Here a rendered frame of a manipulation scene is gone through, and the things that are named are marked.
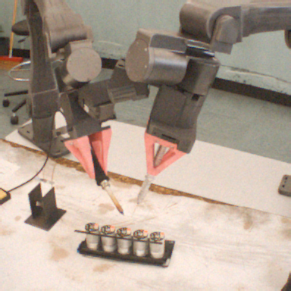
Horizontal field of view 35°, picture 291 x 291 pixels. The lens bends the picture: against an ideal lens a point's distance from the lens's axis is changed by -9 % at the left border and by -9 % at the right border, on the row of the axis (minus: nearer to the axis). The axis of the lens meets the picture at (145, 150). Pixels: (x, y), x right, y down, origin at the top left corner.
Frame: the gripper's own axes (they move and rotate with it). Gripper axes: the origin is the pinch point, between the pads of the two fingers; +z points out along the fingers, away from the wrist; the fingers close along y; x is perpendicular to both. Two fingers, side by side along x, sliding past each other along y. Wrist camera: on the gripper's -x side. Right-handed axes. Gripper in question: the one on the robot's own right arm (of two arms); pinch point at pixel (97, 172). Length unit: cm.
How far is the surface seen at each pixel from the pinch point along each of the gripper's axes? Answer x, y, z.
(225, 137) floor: 147, 144, 19
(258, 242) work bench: -11.6, 21.9, 21.2
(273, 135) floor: 134, 172, 26
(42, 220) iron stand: 12.9, -9.1, 7.1
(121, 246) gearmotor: -4.4, -1.7, 12.8
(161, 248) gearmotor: -8.5, 3.2, 14.7
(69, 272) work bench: -0.7, -11.3, 15.1
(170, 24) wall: 206, 171, -65
